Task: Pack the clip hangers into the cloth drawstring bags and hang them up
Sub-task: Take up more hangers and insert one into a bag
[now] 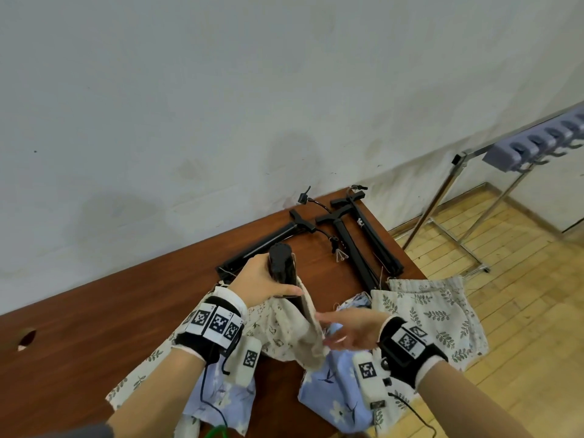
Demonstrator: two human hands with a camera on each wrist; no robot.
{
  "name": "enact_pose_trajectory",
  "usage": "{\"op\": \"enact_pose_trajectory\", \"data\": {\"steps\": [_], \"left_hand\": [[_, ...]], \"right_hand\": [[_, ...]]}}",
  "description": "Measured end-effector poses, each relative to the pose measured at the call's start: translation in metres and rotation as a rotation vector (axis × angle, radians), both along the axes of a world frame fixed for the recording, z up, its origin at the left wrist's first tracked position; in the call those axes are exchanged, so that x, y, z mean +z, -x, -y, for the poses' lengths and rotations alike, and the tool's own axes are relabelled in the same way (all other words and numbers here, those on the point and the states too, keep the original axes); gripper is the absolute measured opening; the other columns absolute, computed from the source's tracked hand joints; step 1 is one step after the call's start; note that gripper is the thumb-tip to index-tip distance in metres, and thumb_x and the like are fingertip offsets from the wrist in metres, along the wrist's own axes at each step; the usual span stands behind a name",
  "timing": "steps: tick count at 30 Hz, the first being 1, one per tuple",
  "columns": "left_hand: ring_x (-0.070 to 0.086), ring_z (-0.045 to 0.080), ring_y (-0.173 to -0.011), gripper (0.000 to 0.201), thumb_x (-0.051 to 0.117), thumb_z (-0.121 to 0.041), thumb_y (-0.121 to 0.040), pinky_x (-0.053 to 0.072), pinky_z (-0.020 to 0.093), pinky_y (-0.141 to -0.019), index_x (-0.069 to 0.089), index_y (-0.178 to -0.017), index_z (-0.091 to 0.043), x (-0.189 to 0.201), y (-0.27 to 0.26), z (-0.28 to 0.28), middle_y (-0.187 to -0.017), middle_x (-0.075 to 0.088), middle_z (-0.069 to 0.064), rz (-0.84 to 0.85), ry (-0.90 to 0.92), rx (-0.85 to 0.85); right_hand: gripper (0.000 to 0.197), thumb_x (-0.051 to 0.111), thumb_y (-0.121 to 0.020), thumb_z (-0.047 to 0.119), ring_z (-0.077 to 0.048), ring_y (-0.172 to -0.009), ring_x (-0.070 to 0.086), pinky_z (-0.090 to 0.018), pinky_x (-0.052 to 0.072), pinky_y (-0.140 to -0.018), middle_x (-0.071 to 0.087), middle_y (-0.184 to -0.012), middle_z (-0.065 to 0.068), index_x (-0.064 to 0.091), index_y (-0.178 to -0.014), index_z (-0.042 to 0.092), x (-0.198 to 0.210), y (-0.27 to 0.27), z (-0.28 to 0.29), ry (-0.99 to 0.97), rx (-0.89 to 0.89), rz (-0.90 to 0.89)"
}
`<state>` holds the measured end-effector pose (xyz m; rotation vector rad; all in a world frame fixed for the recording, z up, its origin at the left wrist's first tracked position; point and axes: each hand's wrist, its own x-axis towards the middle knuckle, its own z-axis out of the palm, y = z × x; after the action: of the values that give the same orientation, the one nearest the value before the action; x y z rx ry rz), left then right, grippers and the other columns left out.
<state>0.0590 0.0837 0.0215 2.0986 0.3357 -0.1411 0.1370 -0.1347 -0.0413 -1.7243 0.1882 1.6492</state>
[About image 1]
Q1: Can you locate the beige printed cloth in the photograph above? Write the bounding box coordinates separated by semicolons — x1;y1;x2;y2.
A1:
243;277;328;373

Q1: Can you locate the person's left forearm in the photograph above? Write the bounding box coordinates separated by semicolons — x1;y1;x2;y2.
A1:
106;346;207;438

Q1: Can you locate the person's right hand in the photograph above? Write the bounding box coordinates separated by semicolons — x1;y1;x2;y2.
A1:
317;307;390;352

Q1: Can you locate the row of purple hangers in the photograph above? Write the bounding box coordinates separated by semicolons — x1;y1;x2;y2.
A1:
482;102;584;175

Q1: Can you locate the metal clothes rack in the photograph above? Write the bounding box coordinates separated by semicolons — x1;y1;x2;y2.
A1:
401;146;544;275

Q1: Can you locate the black cord with clip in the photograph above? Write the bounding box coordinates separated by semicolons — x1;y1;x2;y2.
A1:
296;186;342;254

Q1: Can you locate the black cable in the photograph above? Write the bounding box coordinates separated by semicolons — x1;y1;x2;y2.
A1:
387;391;440;429
200;360;230;427

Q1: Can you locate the white leaf-print cloth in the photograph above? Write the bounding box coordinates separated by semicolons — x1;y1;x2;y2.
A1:
370;275;490;373
105;330;185;412

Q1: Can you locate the person's right forearm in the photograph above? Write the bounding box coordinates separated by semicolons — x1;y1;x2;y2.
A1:
417;360;535;438

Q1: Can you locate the black wristband with marker tags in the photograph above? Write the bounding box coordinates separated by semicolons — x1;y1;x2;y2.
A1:
175;286;250;365
376;316;450;391

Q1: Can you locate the person's left hand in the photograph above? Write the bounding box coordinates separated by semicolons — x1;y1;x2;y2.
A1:
227;254;304;311

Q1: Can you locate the white wrist camera with marker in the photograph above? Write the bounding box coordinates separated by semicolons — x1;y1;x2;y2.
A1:
352;351;389;412
227;335;263;388

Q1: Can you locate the blue floral cloth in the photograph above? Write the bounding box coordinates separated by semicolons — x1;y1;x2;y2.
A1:
298;291;413;435
182;372;257;438

